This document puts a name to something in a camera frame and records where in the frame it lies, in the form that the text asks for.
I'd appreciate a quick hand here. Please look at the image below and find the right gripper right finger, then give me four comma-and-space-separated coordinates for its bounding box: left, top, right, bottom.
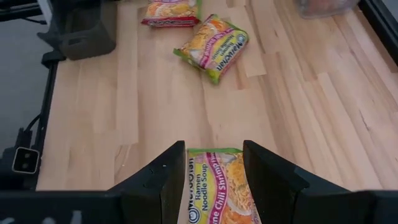
242, 139, 371, 224

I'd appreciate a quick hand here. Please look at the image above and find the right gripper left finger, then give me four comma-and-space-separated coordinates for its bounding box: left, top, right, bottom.
108, 140, 187, 224

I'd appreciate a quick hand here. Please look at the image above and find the dark grey bin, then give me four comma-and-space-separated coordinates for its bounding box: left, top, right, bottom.
36, 0, 118, 62

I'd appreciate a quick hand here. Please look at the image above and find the table-level camera box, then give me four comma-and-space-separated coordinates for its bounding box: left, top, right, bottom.
11, 146, 41, 175

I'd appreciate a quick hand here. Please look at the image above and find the clear plastic bin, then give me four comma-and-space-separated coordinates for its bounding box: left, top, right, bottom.
294, 0, 361, 19

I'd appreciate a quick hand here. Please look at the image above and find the black table edge rail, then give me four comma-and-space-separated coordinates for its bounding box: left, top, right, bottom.
358, 0, 398, 67
30, 49, 68, 191

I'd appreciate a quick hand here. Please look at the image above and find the lime chili shrimp ramen packet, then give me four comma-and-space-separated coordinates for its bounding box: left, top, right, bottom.
186, 147, 262, 224
172, 13, 250, 85
141, 0, 202, 29

